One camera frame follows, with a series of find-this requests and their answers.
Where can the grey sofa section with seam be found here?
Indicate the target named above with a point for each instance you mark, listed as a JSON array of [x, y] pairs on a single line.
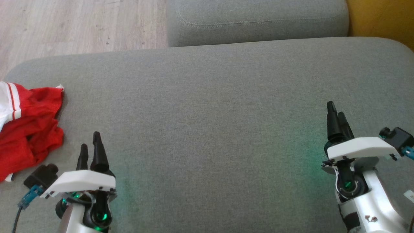
[[258, 19]]

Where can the mustard yellow panel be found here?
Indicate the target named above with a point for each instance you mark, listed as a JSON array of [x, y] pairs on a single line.
[[385, 19]]

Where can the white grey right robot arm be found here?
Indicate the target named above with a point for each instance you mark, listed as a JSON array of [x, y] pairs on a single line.
[[372, 207]]

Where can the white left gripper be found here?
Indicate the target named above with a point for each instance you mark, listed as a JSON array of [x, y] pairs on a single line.
[[84, 183]]

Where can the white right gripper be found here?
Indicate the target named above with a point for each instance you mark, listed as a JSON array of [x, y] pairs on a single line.
[[362, 149]]

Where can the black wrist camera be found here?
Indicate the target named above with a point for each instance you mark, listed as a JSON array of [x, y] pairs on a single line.
[[40, 178], [399, 137]]

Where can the red mesh garment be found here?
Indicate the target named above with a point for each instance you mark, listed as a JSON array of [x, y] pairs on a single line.
[[38, 139]]

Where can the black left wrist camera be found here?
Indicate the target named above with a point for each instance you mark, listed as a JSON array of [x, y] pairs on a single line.
[[40, 178]]

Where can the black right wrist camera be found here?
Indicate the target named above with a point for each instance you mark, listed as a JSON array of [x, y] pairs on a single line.
[[399, 137]]

